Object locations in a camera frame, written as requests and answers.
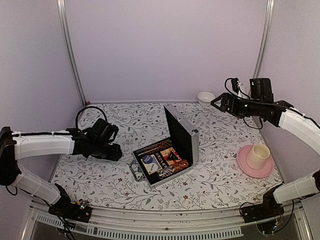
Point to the aluminium frame post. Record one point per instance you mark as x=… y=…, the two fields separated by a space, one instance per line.
x=267 y=24
x=62 y=13

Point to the left aluminium frame post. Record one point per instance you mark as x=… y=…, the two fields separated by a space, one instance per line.
x=62 y=13

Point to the right aluminium frame post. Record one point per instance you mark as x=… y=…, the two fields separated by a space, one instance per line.
x=267 y=24

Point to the blue poker chip stack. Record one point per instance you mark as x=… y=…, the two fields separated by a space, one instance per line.
x=165 y=172

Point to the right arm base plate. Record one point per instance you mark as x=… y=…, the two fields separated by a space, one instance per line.
x=267 y=209

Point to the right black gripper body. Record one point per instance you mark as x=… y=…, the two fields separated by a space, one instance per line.
x=240 y=110

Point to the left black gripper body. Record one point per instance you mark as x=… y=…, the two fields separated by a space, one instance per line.
x=109 y=155

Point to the floral table mat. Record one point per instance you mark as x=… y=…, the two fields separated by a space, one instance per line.
x=215 y=182

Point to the white bowl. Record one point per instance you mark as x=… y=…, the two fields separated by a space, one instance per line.
x=204 y=98

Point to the cream cup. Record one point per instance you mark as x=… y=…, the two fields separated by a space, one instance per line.
x=257 y=156

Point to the pink plate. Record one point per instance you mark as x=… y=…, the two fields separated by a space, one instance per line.
x=262 y=173

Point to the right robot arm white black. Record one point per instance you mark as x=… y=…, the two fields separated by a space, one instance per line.
x=282 y=115

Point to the red card deck box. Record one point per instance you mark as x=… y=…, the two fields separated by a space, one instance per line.
x=165 y=154

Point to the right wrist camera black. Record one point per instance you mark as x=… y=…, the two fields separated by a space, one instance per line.
x=237 y=88

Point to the aluminium poker case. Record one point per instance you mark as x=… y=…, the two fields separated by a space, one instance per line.
x=183 y=137

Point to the blue card deck box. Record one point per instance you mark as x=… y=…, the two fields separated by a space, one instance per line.
x=151 y=164

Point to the black red triangle piece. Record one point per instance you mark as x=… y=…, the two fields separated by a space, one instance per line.
x=172 y=157

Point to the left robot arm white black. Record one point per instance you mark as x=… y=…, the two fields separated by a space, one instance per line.
x=96 y=141

